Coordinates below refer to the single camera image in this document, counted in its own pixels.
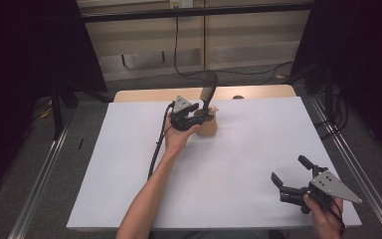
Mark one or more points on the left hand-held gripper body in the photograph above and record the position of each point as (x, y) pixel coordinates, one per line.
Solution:
(181, 114)

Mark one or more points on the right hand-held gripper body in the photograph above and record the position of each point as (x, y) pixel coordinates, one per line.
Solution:
(325, 189)

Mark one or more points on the tan holder with bear figure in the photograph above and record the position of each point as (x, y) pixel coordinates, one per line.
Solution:
(208, 127)

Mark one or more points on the person's left hand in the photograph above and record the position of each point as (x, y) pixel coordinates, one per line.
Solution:
(176, 137)

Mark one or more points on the person's right hand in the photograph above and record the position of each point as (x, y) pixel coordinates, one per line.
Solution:
(325, 222)

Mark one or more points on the white table mat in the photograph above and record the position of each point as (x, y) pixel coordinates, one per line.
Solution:
(238, 166)

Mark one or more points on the dark table grommet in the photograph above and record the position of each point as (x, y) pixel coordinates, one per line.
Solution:
(238, 97)

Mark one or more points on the black metal stand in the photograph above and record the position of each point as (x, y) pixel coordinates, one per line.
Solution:
(58, 109)
(328, 93)

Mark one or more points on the small dark floor item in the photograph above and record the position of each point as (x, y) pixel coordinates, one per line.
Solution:
(80, 143)

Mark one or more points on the black curtain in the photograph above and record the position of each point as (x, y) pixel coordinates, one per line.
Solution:
(368, 49)
(23, 66)

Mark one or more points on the aluminium floor rail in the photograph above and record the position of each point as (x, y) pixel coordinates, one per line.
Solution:
(36, 186)
(358, 166)

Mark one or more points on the white wall outlet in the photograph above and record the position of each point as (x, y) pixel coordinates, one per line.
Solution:
(181, 3)

